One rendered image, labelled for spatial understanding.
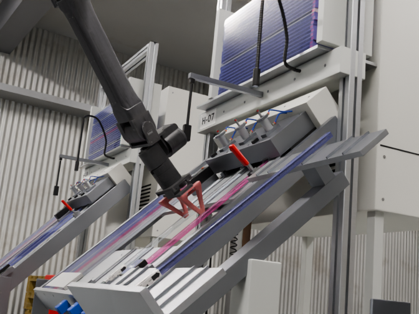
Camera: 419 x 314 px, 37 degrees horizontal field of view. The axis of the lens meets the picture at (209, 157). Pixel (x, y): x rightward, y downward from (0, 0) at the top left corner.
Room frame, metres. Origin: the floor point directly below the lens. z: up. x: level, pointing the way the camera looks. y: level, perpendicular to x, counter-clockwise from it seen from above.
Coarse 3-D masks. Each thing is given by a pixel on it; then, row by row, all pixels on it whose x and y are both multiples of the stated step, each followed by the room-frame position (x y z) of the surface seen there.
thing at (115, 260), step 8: (136, 248) 1.58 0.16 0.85; (152, 248) 1.48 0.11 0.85; (168, 248) 1.38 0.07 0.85; (112, 256) 1.69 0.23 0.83; (120, 256) 1.62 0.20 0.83; (128, 256) 1.57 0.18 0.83; (144, 256) 1.47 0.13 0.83; (160, 256) 1.37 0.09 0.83; (104, 264) 1.66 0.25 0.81; (112, 264) 1.60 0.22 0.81; (120, 264) 1.54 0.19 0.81; (96, 272) 1.63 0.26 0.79; (104, 272) 1.57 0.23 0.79; (112, 272) 1.52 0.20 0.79; (80, 280) 1.66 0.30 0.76; (88, 280) 1.61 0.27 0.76; (96, 280) 1.54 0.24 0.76; (112, 280) 1.44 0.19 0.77
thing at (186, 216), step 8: (232, 176) 1.58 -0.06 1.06; (224, 184) 1.57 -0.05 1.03; (216, 192) 1.56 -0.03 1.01; (208, 200) 1.55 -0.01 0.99; (184, 216) 1.52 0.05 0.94; (176, 224) 1.51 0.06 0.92; (168, 232) 1.50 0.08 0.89; (160, 240) 1.49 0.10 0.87; (144, 248) 1.48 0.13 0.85; (136, 256) 1.47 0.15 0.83; (128, 264) 1.46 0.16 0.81
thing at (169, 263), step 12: (312, 144) 1.11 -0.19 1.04; (300, 156) 1.08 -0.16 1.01; (288, 168) 1.07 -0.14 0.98; (276, 180) 1.06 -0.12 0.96; (252, 192) 1.05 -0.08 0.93; (240, 204) 1.03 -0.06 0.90; (228, 216) 1.02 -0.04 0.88; (216, 228) 1.01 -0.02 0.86; (192, 240) 1.00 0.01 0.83; (204, 240) 1.00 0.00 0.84; (180, 252) 0.98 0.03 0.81; (168, 264) 0.98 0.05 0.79
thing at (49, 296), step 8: (40, 288) 1.78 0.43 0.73; (48, 288) 1.71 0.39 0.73; (40, 296) 1.82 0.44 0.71; (48, 296) 1.72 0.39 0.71; (56, 296) 1.63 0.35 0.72; (64, 296) 1.55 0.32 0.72; (72, 296) 1.48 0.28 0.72; (48, 304) 1.80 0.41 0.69; (56, 304) 1.70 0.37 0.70; (72, 304) 1.54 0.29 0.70
